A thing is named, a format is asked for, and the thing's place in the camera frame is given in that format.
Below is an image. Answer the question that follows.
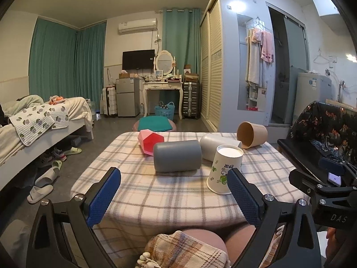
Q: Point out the red pink faceted cup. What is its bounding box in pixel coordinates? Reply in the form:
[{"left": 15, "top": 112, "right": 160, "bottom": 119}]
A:
[{"left": 137, "top": 129, "right": 165, "bottom": 155}]

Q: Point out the white slipper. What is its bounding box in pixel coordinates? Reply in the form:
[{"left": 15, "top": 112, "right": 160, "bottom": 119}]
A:
[
  {"left": 27, "top": 184, "right": 53, "bottom": 205},
  {"left": 35, "top": 167, "right": 60, "bottom": 188}
]

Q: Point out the light grey cup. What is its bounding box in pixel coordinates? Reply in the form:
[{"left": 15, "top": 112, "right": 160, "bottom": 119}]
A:
[{"left": 199, "top": 132, "right": 243, "bottom": 162}]

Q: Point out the water jug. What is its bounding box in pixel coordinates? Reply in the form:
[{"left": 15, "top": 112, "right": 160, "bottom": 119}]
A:
[{"left": 85, "top": 99, "right": 96, "bottom": 120}]

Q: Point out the silver mini fridge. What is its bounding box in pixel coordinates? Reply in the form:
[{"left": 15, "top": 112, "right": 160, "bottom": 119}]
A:
[{"left": 116, "top": 78, "right": 140, "bottom": 117}]

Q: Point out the teal curtain left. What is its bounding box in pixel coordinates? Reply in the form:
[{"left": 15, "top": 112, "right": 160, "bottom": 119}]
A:
[{"left": 28, "top": 18, "right": 106, "bottom": 108}]

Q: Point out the green slipper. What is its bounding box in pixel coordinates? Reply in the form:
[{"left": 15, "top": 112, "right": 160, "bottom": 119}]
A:
[{"left": 64, "top": 147, "right": 82, "bottom": 156}]

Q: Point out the black patterned bag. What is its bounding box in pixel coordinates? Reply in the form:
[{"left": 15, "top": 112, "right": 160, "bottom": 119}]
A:
[{"left": 287, "top": 101, "right": 356, "bottom": 165}]

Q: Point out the teal laundry basket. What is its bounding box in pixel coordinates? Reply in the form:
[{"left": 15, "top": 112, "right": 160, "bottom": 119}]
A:
[{"left": 155, "top": 101, "right": 175, "bottom": 120}]

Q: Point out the plaid blanket tablecloth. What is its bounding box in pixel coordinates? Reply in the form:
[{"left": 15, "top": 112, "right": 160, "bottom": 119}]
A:
[{"left": 70, "top": 132, "right": 309, "bottom": 267}]

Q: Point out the beige brown cup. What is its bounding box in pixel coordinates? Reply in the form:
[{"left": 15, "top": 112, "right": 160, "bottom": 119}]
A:
[{"left": 237, "top": 122, "right": 268, "bottom": 149}]

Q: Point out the leaf patterned white blanket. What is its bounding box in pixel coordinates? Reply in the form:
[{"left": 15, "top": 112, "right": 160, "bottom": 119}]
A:
[{"left": 9, "top": 103, "right": 69, "bottom": 147}]

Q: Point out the black television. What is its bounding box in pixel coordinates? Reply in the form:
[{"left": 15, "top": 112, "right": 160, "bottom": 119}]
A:
[{"left": 122, "top": 50, "right": 155, "bottom": 71}]

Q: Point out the dark grey cup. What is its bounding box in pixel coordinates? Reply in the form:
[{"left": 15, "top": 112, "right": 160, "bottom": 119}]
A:
[{"left": 153, "top": 140, "right": 202, "bottom": 173}]

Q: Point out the white hanging towel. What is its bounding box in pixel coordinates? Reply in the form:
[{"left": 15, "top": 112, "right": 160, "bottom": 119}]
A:
[{"left": 245, "top": 27, "right": 263, "bottom": 87}]

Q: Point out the teal curtain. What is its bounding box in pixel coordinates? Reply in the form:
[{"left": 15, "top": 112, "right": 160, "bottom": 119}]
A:
[
  {"left": 162, "top": 7, "right": 202, "bottom": 115},
  {"left": 28, "top": 18, "right": 106, "bottom": 108}
]

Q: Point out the striped suitcase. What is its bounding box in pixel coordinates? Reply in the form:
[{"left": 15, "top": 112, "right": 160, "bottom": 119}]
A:
[{"left": 101, "top": 86, "right": 117, "bottom": 116}]

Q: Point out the white paper cup green print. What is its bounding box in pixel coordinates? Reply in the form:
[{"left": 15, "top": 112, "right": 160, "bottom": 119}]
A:
[{"left": 206, "top": 144, "right": 244, "bottom": 195}]

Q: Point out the teal cushion stool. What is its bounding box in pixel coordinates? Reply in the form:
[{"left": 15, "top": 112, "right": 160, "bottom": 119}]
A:
[{"left": 133, "top": 115, "right": 177, "bottom": 132}]

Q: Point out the white wardrobe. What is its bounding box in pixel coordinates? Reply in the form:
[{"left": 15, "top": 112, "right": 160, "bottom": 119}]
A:
[{"left": 198, "top": 0, "right": 311, "bottom": 133}]

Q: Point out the teal curtain centre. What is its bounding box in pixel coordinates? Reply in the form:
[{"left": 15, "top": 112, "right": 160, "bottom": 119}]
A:
[{"left": 162, "top": 7, "right": 202, "bottom": 115}]

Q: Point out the white dressing table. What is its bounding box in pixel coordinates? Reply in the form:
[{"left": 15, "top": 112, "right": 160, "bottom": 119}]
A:
[{"left": 142, "top": 81, "right": 183, "bottom": 120}]

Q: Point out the black chair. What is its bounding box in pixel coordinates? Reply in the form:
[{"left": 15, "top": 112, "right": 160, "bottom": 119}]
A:
[{"left": 277, "top": 138, "right": 327, "bottom": 183}]

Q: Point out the white washing machine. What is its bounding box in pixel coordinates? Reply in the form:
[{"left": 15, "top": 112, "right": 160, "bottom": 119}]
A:
[{"left": 293, "top": 73, "right": 332, "bottom": 123}]

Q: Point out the white air conditioner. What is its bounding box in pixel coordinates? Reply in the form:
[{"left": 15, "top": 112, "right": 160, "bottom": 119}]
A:
[{"left": 118, "top": 18, "right": 157, "bottom": 35}]

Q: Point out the pink hanging towel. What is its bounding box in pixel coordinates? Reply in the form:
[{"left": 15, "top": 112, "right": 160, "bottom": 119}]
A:
[{"left": 252, "top": 27, "right": 274, "bottom": 63}]

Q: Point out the bed with beige bedding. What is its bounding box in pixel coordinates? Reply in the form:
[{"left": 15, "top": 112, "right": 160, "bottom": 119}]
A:
[{"left": 1, "top": 95, "right": 94, "bottom": 188}]

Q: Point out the oval vanity mirror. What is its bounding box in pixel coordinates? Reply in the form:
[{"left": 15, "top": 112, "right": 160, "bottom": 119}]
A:
[{"left": 155, "top": 50, "right": 174, "bottom": 76}]

